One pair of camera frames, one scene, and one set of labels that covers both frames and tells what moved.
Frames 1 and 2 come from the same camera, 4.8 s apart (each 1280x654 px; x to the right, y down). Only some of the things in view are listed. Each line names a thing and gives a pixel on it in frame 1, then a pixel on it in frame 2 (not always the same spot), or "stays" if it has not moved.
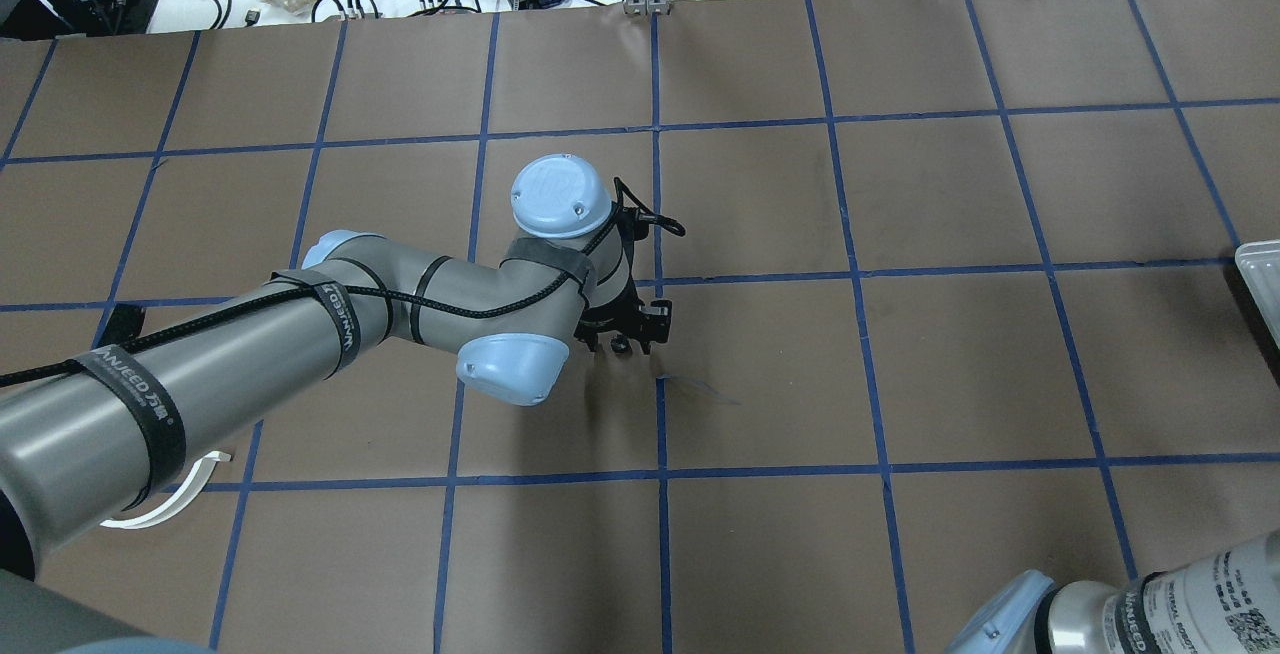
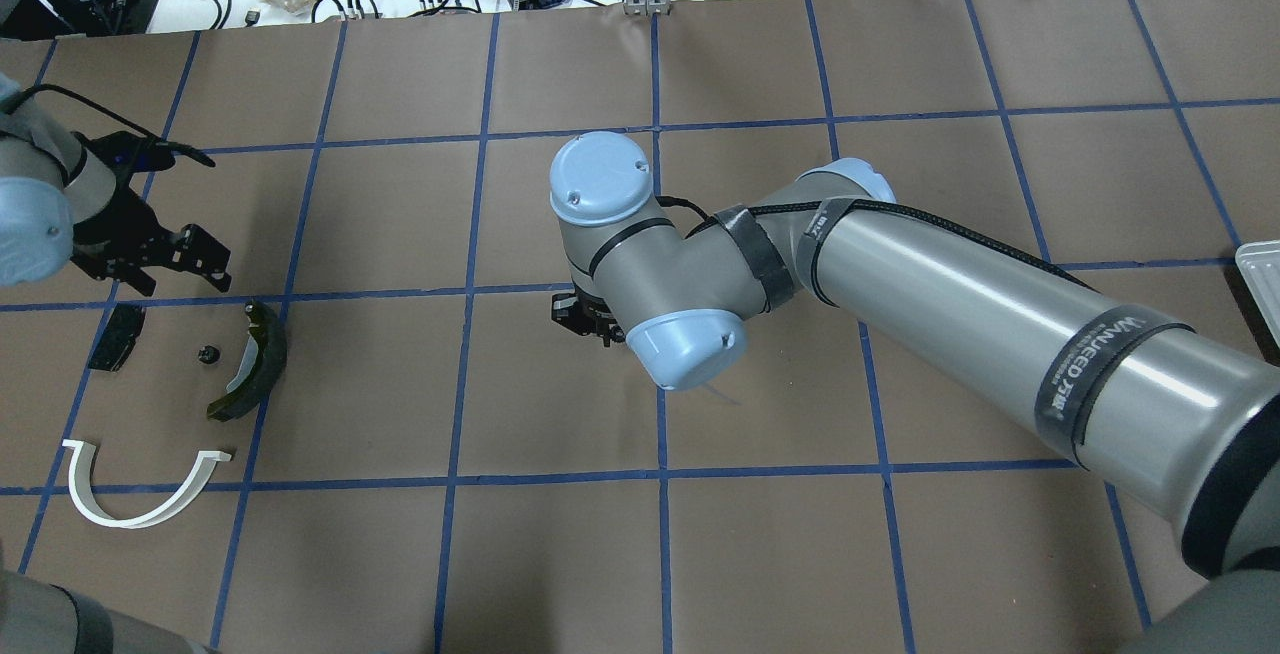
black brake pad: [125, 322] stays
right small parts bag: [294, 1] stays
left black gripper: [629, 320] to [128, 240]
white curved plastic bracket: [175, 502] stays
